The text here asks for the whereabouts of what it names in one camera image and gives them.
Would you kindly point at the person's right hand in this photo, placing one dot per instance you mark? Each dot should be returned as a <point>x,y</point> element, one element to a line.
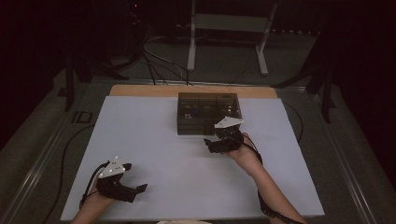
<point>246,154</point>

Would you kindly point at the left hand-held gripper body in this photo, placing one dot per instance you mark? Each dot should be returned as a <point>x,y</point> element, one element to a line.
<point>115,188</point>

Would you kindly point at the person's left hand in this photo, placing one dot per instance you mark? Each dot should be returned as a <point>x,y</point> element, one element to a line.
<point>96,200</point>

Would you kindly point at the dark transparent drawer box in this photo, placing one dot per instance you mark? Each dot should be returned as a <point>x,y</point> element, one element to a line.
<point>202,105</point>

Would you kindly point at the white table mat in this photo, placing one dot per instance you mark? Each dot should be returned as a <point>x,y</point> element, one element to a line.
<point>186,180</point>

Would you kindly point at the grey metal stand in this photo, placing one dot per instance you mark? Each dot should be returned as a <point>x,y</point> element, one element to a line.
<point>229,23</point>

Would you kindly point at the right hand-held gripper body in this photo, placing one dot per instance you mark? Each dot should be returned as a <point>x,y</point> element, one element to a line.
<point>229,138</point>

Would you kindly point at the person's light clothing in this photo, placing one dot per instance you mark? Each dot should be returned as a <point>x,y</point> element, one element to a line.
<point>183,222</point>

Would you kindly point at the black tripod stand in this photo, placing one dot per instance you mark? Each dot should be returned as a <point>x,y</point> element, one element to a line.
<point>69,90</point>
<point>326,93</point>

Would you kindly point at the metal floor rail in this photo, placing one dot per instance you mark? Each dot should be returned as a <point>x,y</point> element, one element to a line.
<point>34,174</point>
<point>348,174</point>

